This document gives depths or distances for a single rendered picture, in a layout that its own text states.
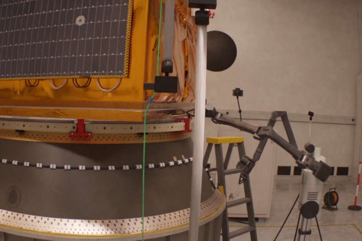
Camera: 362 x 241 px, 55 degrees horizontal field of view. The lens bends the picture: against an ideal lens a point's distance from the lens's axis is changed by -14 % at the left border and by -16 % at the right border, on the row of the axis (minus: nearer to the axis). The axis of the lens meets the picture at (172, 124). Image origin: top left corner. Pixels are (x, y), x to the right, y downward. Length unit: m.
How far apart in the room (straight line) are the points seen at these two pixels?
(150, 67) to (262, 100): 8.25
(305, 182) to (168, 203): 1.20
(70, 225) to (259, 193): 4.47
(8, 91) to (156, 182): 0.97
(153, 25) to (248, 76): 8.21
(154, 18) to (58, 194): 1.00
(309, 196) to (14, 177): 2.11
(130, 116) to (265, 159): 4.39
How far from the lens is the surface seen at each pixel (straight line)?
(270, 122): 3.19
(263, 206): 6.16
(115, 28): 1.79
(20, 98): 2.04
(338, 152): 10.43
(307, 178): 2.96
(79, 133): 2.06
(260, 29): 10.16
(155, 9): 1.88
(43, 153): 2.11
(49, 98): 1.94
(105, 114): 1.82
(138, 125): 2.18
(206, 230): 2.47
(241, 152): 3.97
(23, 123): 2.15
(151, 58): 1.81
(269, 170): 6.05
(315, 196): 3.01
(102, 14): 1.83
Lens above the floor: 1.84
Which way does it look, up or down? 3 degrees down
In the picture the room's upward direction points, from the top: 2 degrees clockwise
